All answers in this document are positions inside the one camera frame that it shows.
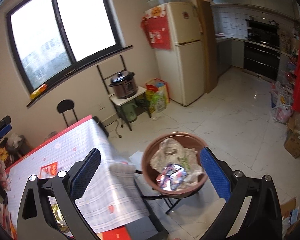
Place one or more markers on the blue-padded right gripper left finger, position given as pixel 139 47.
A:
pixel 36 219

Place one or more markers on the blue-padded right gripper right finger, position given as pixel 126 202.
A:
pixel 263 218

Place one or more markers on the crushed blue silver can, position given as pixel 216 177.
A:
pixel 171 177

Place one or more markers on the white plastic bag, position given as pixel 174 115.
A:
pixel 171 151

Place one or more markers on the brown round trash bin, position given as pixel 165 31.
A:
pixel 150 175

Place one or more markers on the yellow snack bags pile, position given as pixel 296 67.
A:
pixel 5 157

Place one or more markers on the gold foil wrapper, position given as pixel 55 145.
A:
pixel 59 218

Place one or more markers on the red clear peanut bag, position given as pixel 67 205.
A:
pixel 48 171

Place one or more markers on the black round-back chair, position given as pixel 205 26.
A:
pixel 66 105

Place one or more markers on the open cardboard box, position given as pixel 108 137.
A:
pixel 292 142

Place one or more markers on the black framed window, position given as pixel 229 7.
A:
pixel 53 40

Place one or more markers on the pink white plastic bags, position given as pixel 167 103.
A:
pixel 281 102

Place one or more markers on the green kettle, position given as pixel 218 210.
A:
pixel 128 111

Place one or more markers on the dark electric pressure cooker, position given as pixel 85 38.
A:
pixel 123 84

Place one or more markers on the white folding side table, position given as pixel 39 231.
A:
pixel 139 98

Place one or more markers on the colourful shopping bags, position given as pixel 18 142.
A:
pixel 157 95

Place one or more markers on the black stove oven unit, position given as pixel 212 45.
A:
pixel 262 49

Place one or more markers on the cream two-door refrigerator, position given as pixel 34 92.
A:
pixel 182 66

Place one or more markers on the red fridge cover cloth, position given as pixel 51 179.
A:
pixel 155 26

